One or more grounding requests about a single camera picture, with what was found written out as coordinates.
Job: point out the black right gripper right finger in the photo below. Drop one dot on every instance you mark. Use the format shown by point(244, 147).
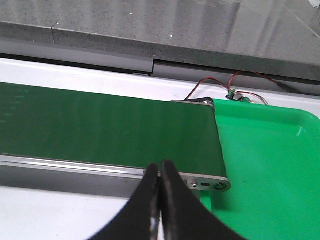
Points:
point(183, 216)

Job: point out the small green circuit board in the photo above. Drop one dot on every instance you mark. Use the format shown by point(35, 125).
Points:
point(234, 95)

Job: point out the green plastic tray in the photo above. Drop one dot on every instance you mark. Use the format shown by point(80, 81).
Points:
point(272, 158)

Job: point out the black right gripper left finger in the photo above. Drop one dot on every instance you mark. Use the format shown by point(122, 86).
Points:
point(139, 219)

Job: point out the grey stone counter slab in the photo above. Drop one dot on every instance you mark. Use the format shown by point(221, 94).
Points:
point(275, 37)

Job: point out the green conveyor belt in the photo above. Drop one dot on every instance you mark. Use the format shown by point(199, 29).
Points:
point(97, 128)

